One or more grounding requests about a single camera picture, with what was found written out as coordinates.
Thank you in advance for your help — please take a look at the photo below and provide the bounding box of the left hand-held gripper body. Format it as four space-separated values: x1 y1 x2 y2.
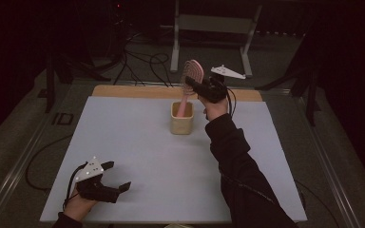
74 156 121 204

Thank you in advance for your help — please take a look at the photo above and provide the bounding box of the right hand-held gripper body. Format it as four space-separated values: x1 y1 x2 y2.
199 65 246 104

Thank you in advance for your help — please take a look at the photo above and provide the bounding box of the pink hairbrush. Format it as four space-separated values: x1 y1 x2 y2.
175 59 205 119

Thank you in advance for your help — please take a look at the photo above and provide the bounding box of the beige square cup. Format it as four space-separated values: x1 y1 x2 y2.
170 101 195 136

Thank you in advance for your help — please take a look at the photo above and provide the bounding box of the person's right hand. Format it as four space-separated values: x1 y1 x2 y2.
199 96 229 122

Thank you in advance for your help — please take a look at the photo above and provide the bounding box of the person's left hand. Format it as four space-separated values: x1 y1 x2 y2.
64 188 99 219

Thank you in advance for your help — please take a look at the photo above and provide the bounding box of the pale grey table mat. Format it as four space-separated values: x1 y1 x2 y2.
39 95 308 224

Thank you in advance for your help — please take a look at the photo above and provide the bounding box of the white metal stand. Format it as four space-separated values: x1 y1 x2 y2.
170 0 263 79

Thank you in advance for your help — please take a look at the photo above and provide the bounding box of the black stand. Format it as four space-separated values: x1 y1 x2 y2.
256 31 321 127
37 51 112 114

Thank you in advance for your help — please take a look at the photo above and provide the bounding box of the black floor cable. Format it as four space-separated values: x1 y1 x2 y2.
148 52 174 88
113 41 146 87

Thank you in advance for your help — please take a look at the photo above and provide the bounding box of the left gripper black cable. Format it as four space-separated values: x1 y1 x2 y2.
25 134 88 211

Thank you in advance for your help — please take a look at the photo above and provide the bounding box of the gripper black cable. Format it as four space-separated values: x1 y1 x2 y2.
25 134 88 211
218 86 341 228

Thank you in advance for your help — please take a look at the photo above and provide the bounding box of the aluminium frame rail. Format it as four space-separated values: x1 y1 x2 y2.
298 94 362 228
0 84 77 228

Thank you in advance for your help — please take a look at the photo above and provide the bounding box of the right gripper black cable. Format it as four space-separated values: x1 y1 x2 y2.
218 86 341 228

